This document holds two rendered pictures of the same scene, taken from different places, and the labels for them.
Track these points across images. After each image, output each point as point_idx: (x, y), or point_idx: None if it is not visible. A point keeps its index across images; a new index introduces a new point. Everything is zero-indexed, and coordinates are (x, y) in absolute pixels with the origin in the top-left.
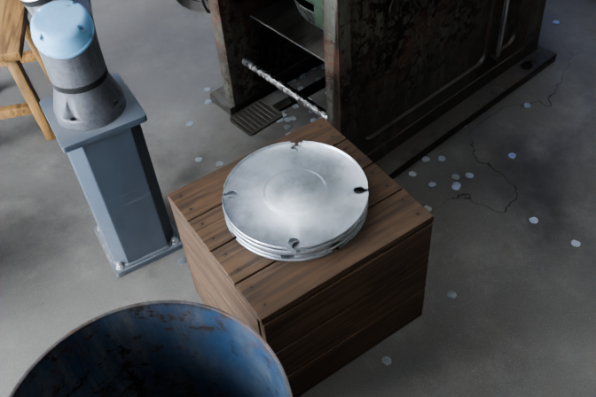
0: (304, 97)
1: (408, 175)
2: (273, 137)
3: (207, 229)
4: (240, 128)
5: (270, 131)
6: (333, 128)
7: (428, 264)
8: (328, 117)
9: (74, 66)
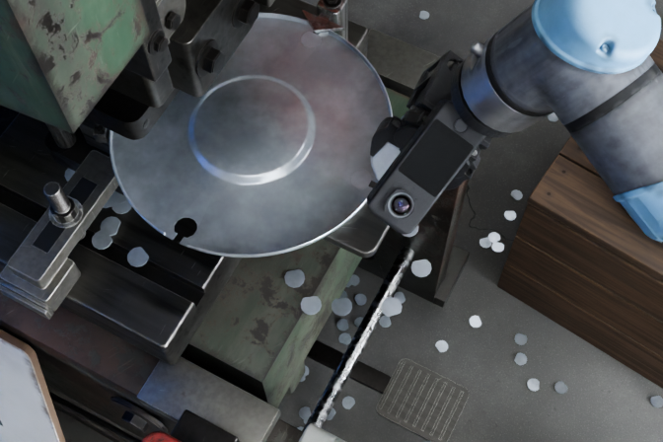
0: (365, 328)
1: None
2: (362, 426)
3: None
4: (460, 414)
5: (348, 439)
6: (548, 176)
7: (520, 148)
8: (447, 243)
9: None
